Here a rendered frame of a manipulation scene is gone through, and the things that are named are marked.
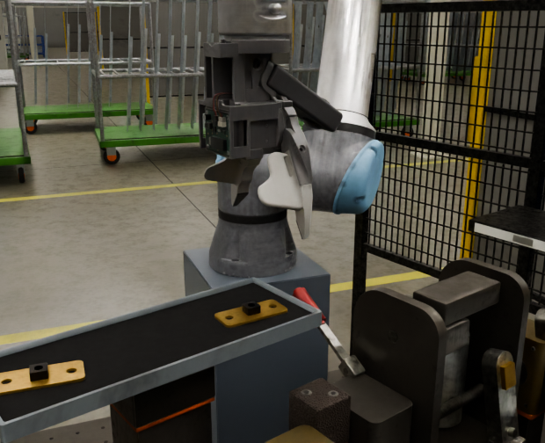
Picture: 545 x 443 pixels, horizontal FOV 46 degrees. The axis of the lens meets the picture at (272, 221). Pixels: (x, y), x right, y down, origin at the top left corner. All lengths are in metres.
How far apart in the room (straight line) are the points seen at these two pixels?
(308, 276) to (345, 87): 0.30
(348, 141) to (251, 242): 0.22
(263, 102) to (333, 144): 0.31
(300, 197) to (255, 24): 0.18
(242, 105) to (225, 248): 0.44
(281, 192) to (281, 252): 0.40
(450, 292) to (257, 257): 0.36
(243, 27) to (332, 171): 0.37
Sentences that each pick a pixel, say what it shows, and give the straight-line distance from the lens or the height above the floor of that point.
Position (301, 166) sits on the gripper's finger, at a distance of 0.66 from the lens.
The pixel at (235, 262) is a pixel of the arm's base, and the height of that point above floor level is 1.12.
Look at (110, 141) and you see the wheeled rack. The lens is 7.18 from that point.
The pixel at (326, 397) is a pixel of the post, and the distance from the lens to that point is 0.73.
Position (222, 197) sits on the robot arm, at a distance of 1.04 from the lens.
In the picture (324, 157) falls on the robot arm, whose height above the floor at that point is 1.30.
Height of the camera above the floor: 1.49
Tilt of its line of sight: 17 degrees down
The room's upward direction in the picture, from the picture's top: straight up
